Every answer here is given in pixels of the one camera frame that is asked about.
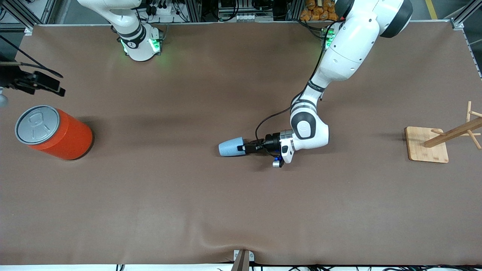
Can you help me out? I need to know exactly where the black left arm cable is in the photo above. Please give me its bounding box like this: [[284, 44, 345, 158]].
[[255, 23, 336, 151]]

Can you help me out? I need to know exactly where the pile of orange bread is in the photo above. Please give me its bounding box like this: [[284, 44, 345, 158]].
[[300, 0, 341, 22]]

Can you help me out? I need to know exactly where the light blue plastic cup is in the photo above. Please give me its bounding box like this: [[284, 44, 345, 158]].
[[218, 137, 246, 158]]

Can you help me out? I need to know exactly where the aluminium frame profile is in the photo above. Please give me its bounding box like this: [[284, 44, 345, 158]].
[[450, 0, 482, 31], [0, 0, 57, 37]]

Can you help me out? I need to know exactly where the wooden mug tree rack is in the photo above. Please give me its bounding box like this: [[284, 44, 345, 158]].
[[405, 100, 482, 164]]

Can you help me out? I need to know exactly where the white power strip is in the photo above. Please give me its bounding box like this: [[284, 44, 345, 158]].
[[149, 0, 178, 17]]

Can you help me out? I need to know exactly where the orange can with grey lid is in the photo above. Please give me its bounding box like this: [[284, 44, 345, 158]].
[[15, 105, 94, 161]]

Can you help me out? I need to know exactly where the grey metal post bracket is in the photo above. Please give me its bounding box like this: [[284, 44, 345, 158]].
[[230, 249, 255, 271]]

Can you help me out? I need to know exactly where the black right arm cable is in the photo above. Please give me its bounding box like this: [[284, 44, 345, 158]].
[[0, 35, 64, 79]]

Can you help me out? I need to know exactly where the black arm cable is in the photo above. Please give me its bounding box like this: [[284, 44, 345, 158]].
[[255, 23, 336, 151], [0, 35, 64, 79]]

